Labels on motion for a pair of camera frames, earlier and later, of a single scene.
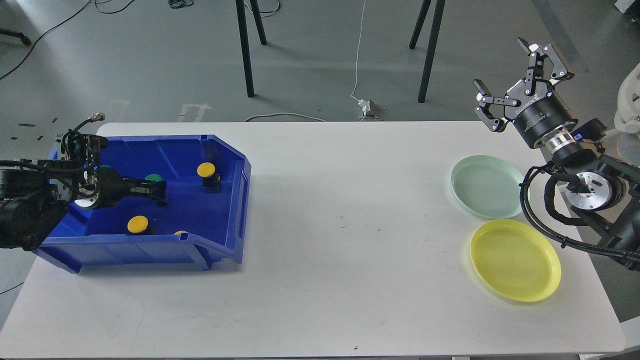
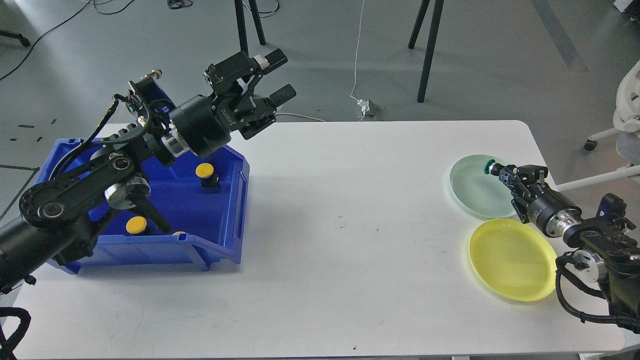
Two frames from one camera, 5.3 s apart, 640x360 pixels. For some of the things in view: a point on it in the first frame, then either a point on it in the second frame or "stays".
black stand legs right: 440,7 stays
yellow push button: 137,224 stays
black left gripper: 101,188 to 199,126
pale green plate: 488,186 stays
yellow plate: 516,260 stays
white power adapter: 365,105 stays
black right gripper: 541,117 to 534,200
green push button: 159,188 to 487,165
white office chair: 627,119 stays
